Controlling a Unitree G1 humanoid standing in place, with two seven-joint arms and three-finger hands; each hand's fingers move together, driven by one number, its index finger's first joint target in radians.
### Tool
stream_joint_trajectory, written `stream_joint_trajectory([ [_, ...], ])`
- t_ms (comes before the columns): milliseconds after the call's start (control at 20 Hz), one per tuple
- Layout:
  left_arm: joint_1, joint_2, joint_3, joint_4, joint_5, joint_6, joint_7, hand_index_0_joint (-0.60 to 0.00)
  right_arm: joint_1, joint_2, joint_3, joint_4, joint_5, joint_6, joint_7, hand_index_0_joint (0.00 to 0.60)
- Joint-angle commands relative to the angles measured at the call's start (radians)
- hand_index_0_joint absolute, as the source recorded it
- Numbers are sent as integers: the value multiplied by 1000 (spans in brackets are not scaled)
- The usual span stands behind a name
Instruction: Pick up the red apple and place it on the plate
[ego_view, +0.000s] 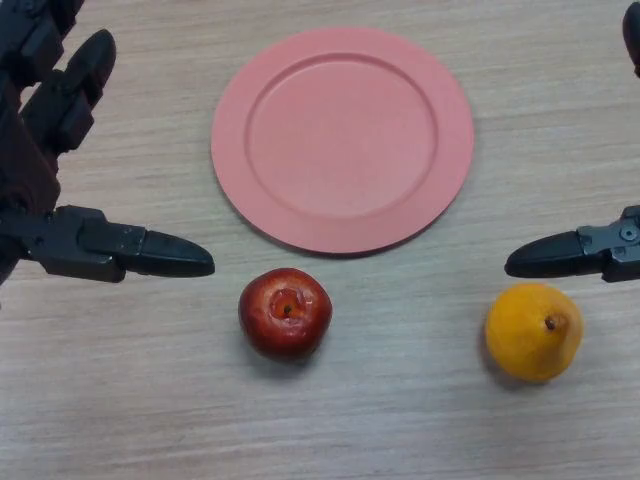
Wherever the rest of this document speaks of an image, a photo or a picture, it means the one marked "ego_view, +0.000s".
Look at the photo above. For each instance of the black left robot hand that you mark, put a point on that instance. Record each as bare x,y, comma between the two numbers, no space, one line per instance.
75,242

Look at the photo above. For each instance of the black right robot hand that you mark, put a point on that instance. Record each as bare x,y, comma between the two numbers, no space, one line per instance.
565,252

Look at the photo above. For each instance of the red apple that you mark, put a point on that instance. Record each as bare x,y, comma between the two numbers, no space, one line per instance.
285,315

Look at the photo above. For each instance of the pink round plate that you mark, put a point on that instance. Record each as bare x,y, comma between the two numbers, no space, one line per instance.
342,145

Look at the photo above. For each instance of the yellow pear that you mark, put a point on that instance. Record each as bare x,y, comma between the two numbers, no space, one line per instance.
530,340

